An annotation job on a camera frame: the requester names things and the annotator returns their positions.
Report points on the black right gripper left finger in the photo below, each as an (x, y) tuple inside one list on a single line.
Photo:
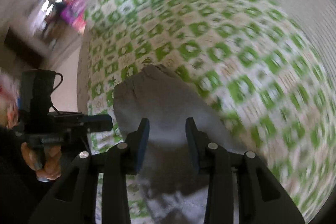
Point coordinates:
[(127, 157)]

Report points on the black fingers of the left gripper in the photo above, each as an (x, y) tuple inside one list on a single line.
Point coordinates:
[(98, 123)]

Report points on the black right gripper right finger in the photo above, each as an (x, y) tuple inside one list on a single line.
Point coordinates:
[(207, 157)]

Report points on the grey sweatpants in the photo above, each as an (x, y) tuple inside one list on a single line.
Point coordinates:
[(167, 181)]

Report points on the person's left hand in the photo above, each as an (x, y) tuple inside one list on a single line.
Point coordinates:
[(51, 169)]

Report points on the green white patterned bedsheet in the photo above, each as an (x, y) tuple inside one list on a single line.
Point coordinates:
[(247, 59)]

